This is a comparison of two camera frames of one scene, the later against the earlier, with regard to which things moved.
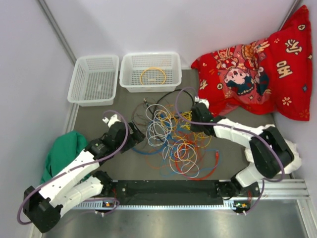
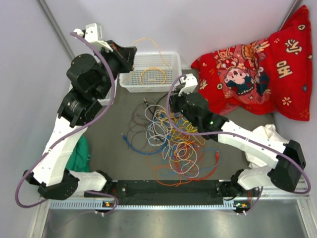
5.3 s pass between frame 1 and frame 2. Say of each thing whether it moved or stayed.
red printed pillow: stayed
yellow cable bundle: moved
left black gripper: moved
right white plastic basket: stayed
